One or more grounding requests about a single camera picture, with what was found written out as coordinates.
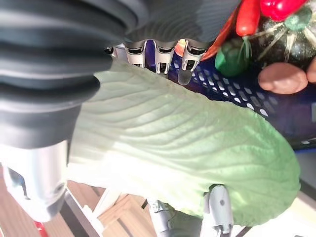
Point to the dark green pumpkin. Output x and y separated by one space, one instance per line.
274 44

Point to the brown sweet potato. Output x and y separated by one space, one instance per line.
281 79

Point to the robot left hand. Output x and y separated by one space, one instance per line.
218 209

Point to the red bell pepper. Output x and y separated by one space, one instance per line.
281 10

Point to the napa cabbage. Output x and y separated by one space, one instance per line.
172 135

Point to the peach fruit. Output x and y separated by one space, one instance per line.
179 48

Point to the small red object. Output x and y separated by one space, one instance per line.
39 226

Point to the green bell pepper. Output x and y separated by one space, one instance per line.
229 59

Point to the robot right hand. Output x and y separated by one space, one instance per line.
44 61

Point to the blue plastic basket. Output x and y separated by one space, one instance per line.
284 118

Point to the red chili pepper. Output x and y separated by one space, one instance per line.
247 19

